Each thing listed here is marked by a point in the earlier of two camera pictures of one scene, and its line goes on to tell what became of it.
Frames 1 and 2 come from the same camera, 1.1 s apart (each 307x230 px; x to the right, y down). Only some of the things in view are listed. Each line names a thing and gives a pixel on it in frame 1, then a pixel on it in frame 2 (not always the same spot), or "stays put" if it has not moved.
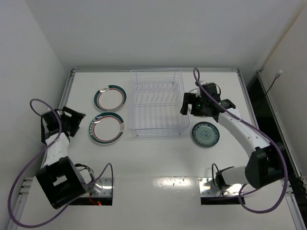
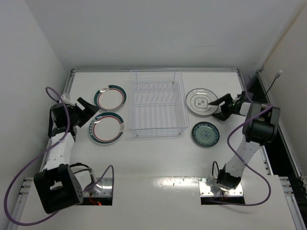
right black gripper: (190, 105) -> (228, 106)
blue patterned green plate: (206, 134) stays put
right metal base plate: (206, 187) stays put
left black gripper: (72, 119) -> (78, 113)
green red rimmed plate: (110, 98) stays put
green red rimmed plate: (106, 128) stays put
